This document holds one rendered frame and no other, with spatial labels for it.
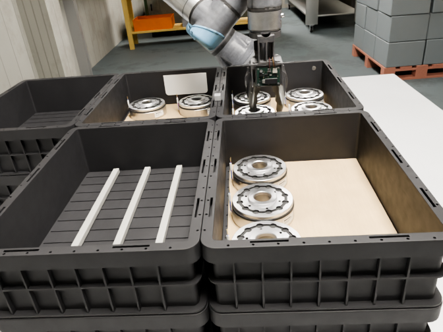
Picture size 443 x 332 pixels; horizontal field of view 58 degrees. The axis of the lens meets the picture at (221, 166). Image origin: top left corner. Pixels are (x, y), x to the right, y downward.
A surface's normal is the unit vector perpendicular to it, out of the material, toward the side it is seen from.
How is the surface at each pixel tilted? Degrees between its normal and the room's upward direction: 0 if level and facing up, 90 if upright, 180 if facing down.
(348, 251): 90
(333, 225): 0
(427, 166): 0
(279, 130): 90
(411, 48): 90
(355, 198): 0
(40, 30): 90
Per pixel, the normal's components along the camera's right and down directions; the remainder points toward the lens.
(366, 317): -0.04, 0.48
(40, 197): 1.00, -0.05
